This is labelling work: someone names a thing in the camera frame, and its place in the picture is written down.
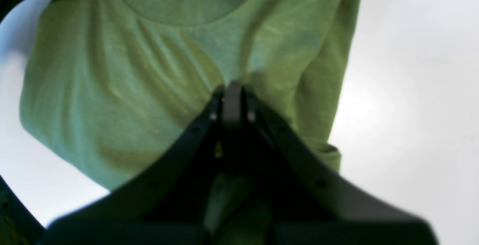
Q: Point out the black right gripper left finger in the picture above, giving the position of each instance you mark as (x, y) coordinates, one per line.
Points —
(163, 205)

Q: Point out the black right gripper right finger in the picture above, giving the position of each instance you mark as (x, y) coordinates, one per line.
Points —
(311, 203)

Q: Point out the olive green T-shirt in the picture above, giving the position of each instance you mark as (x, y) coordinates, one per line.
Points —
(111, 84)

